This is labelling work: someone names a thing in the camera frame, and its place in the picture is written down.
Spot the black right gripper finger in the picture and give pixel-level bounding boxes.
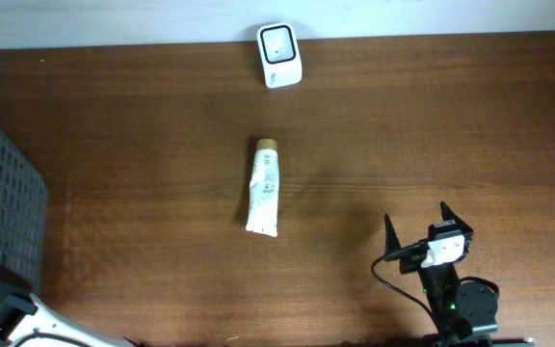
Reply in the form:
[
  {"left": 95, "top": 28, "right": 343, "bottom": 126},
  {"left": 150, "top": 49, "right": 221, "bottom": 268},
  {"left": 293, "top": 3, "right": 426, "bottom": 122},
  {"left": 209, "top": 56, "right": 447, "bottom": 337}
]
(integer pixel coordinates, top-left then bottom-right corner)
[
  {"left": 440, "top": 201, "right": 473, "bottom": 235},
  {"left": 383, "top": 214, "right": 402, "bottom": 255}
]

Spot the white tube with tan cap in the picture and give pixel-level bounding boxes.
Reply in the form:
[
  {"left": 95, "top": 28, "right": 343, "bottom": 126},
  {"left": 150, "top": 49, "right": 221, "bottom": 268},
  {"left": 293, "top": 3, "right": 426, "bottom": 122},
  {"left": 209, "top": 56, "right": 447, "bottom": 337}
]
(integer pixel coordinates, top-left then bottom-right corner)
[{"left": 246, "top": 139, "right": 280, "bottom": 237}]

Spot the black right camera cable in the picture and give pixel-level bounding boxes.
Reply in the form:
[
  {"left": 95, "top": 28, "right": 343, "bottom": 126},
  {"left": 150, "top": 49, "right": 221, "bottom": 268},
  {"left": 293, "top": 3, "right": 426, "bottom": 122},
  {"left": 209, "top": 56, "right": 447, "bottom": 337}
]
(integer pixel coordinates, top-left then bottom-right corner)
[{"left": 370, "top": 243, "right": 445, "bottom": 334}]

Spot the grey plastic mesh basket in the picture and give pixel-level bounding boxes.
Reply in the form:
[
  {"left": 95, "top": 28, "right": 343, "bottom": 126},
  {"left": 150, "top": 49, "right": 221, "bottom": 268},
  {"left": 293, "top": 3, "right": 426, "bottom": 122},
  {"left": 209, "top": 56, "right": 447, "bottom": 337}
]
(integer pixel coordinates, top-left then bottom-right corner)
[{"left": 0, "top": 129, "right": 48, "bottom": 293}]

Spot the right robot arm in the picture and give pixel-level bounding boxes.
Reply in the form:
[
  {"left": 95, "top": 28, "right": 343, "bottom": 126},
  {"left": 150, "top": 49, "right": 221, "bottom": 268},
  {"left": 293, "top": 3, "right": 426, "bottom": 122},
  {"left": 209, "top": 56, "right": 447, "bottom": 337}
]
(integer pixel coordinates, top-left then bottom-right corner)
[{"left": 371, "top": 201, "right": 500, "bottom": 346}]

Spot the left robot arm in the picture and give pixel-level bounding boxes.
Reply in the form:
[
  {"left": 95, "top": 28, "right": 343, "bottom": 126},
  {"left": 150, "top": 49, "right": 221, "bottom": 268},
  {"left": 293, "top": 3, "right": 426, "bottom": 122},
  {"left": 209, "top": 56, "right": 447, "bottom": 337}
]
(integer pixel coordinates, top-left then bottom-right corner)
[{"left": 0, "top": 265, "right": 136, "bottom": 347}]

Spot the white barcode scanner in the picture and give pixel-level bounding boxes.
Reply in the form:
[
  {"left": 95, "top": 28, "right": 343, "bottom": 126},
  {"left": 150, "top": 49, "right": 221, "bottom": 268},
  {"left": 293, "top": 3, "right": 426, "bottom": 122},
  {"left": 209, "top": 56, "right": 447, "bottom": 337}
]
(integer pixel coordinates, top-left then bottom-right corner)
[{"left": 256, "top": 22, "right": 303, "bottom": 89}]

